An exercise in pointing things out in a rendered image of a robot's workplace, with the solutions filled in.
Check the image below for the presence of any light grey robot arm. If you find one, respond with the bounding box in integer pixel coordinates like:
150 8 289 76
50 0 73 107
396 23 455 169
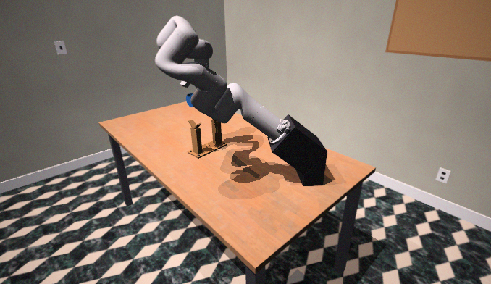
155 16 290 144

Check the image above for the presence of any brown wooden cradle stand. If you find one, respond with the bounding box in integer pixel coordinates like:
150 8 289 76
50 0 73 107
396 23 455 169
188 119 227 159

